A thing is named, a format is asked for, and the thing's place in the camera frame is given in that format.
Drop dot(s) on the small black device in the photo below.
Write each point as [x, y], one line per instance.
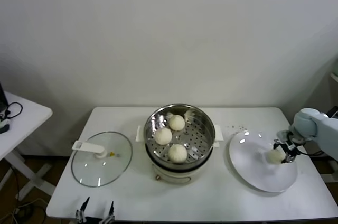
[4, 128]

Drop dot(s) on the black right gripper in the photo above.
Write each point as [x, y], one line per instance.
[289, 148]

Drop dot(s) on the white side table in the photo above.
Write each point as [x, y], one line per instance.
[29, 118]

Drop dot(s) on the dark laptop screen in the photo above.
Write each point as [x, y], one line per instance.
[2, 100]

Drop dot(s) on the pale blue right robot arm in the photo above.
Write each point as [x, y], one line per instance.
[322, 129]

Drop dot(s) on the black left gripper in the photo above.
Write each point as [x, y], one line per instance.
[92, 220]

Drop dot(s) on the black power adapter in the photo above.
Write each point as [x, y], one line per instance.
[333, 113]

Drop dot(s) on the white steamed baozi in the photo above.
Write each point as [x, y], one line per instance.
[163, 136]
[176, 122]
[276, 156]
[177, 153]

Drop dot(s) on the small white adapter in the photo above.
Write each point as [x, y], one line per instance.
[4, 122]

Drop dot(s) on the stainless steel steamer basket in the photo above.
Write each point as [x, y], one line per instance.
[198, 139]

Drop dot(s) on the white floor stand base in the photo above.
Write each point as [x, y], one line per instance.
[333, 172]

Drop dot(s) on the white electric cooker base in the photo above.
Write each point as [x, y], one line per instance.
[171, 176]

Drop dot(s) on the white round plate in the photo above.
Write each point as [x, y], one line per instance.
[248, 166]

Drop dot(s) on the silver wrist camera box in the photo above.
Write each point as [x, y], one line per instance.
[283, 136]

